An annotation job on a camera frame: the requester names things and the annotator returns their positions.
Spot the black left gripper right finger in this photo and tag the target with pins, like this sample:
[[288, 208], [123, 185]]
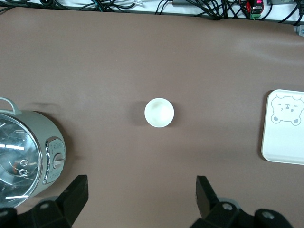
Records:
[[206, 202]]

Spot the cream tray with bear print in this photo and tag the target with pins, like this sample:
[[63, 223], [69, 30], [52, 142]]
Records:
[[285, 142]]

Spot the grey power adapter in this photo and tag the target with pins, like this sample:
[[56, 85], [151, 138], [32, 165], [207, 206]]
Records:
[[179, 2]]

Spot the brown table mat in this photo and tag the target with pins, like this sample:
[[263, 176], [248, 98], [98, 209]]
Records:
[[152, 59]]

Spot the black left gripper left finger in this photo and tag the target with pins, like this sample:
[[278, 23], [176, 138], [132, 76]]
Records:
[[71, 202]]

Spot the grey electric cooking pot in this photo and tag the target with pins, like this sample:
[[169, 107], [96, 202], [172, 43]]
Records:
[[51, 130]]

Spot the red green circuit board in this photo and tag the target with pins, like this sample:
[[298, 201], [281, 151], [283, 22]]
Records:
[[255, 7]]

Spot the metal table edge bracket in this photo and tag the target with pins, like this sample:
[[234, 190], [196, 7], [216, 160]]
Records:
[[300, 31]]

